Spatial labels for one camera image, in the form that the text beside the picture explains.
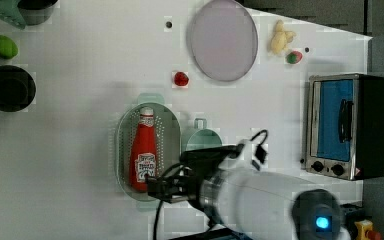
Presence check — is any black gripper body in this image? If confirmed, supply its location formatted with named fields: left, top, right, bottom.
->
left=146, top=144, right=244, bottom=203

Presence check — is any red ketchup bottle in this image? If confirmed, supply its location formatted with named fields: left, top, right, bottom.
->
left=129, top=107, right=157, bottom=192

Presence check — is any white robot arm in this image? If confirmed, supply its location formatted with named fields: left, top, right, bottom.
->
left=146, top=140, right=351, bottom=240

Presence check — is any green oval strainer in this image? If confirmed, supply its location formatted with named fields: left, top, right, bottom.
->
left=115, top=93, right=181, bottom=211

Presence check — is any red toy strawberry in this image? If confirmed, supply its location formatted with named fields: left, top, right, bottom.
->
left=174, top=72, right=189, bottom=87

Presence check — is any round grey plate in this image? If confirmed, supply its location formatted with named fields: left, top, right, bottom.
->
left=189, top=0, right=259, bottom=81

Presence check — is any red and green strawberry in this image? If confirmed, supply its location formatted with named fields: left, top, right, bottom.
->
left=286, top=51, right=303, bottom=64

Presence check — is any yellow toy banana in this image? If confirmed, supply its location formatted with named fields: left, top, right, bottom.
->
left=270, top=20, right=296, bottom=55

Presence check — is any silver toaster oven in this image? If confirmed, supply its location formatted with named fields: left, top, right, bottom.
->
left=305, top=74, right=384, bottom=181

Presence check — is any black round bowl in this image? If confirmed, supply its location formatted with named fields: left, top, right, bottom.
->
left=0, top=65, right=36, bottom=112

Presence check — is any green toy lime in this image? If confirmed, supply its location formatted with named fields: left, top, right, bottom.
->
left=0, top=35, right=18, bottom=59

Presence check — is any grey pot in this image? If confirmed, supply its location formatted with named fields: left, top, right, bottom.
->
left=17, top=0, right=59, bottom=26

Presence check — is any black cable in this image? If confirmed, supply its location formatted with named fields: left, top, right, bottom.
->
left=153, top=129, right=269, bottom=240

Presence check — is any green cup with handle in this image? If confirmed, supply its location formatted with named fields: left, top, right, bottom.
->
left=181, top=118, right=222, bottom=151

